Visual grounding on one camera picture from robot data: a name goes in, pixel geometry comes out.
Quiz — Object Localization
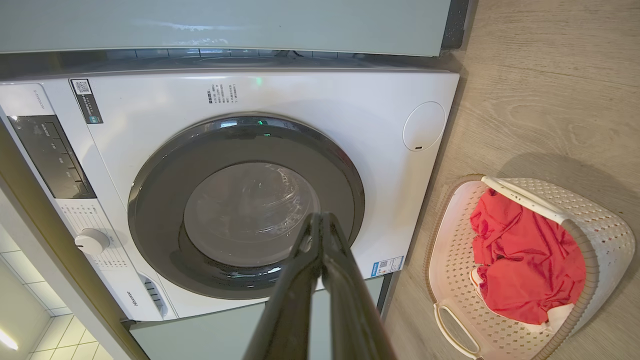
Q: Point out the red garment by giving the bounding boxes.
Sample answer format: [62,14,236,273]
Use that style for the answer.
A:
[469,188,587,326]

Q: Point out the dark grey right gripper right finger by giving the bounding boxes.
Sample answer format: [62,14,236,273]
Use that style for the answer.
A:
[320,212,397,360]

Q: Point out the white front-load washing machine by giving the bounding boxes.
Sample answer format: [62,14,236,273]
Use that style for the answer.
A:
[0,70,461,322]

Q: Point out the dark round washing machine door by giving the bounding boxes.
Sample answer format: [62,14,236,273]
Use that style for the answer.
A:
[127,115,366,301]

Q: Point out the white perforated laundry basket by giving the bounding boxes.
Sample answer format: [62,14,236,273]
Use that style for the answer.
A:
[425,174,637,360]

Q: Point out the pale green cabinet door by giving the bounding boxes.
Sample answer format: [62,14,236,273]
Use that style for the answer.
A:
[127,274,391,360]

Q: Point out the white washing machine dial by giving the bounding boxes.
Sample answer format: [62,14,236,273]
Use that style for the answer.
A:
[74,228,111,256]

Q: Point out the pale green cabinet panel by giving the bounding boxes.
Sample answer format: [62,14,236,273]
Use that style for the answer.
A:
[0,0,452,57]

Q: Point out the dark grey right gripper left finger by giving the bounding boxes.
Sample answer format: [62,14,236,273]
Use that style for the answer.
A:
[243,212,324,360]

